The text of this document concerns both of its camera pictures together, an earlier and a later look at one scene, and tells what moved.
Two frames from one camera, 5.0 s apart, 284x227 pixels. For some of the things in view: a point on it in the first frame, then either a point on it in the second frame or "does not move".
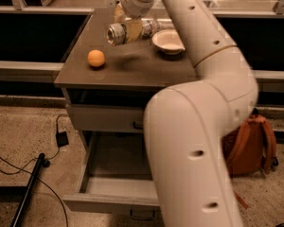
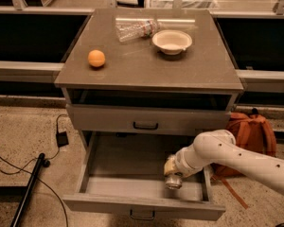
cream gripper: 136,8 → 179,166
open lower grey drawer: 116,174 does not move
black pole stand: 26,195 does not move
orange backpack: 250,147 does not move
